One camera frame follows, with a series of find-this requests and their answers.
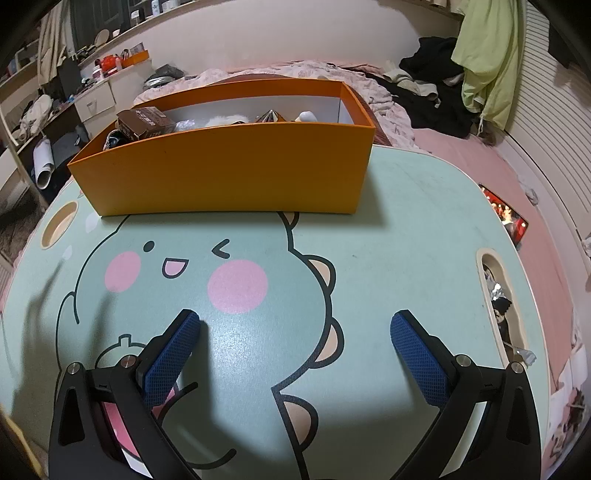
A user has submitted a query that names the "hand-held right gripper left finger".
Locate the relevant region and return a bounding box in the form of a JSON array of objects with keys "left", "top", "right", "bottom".
[{"left": 48, "top": 308, "right": 201, "bottom": 480}]

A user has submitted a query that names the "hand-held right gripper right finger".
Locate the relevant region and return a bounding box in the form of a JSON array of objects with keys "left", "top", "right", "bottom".
[{"left": 390, "top": 310, "right": 542, "bottom": 480}]

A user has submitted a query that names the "orange cardboard box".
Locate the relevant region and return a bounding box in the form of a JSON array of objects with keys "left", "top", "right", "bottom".
[{"left": 67, "top": 78, "right": 377, "bottom": 217}]

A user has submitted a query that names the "brown drink carton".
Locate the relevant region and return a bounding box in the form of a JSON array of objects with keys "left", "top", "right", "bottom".
[{"left": 115, "top": 106, "right": 177, "bottom": 140}]

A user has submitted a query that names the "red photo card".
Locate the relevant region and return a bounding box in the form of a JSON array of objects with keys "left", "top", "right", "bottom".
[{"left": 478, "top": 184, "right": 529, "bottom": 250}]

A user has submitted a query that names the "pink bed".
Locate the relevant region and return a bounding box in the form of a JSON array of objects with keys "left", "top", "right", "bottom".
[{"left": 411, "top": 127, "right": 578, "bottom": 416}]

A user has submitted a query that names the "rolled white poster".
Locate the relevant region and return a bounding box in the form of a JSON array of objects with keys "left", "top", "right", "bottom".
[{"left": 33, "top": 138, "right": 56, "bottom": 189}]

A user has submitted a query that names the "pile of black clothes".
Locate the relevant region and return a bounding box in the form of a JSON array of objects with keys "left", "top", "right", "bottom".
[{"left": 369, "top": 37, "right": 483, "bottom": 137}]

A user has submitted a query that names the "white drawer cabinet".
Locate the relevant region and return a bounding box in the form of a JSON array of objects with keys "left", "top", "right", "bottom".
[{"left": 74, "top": 69, "right": 139, "bottom": 134}]

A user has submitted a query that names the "white slatted wardrobe door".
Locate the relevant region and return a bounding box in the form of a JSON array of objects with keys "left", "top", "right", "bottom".
[{"left": 503, "top": 0, "right": 591, "bottom": 259}]

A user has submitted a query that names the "grey silver bag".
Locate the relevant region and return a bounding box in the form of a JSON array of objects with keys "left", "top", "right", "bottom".
[{"left": 143, "top": 65, "right": 185, "bottom": 90}]

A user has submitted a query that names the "black monitor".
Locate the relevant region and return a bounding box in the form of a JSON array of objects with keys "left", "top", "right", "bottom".
[{"left": 58, "top": 58, "right": 84, "bottom": 97}]

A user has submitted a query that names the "pink floral duvet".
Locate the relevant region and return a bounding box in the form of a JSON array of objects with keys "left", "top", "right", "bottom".
[{"left": 134, "top": 60, "right": 421, "bottom": 148}]

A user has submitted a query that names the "light green hanging garment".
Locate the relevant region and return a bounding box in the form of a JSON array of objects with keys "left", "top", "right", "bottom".
[{"left": 451, "top": 0, "right": 525, "bottom": 134}]

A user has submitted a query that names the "black hanging garment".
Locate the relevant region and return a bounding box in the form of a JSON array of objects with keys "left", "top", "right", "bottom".
[{"left": 547, "top": 18, "right": 583, "bottom": 70}]

